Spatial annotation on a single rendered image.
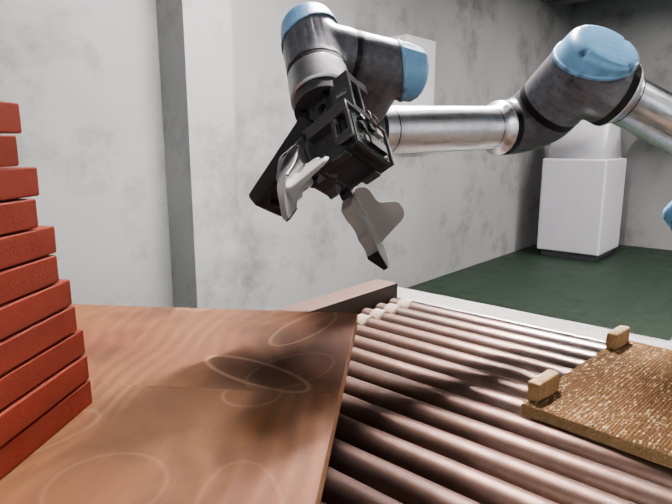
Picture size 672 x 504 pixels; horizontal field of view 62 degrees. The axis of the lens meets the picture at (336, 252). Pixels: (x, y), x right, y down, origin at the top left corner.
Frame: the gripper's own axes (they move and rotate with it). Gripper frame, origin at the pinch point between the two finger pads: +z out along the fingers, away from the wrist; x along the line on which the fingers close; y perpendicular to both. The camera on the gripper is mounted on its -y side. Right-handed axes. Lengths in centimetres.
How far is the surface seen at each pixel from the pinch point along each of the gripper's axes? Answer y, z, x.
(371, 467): -10.3, 17.4, 13.3
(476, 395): -6.2, 7.4, 35.3
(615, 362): 9, 5, 53
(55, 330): -12.8, 8.3, -20.8
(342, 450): -13.8, 14.6, 13.1
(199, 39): -113, -220, 72
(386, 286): -30, -29, 57
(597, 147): -12, -338, 510
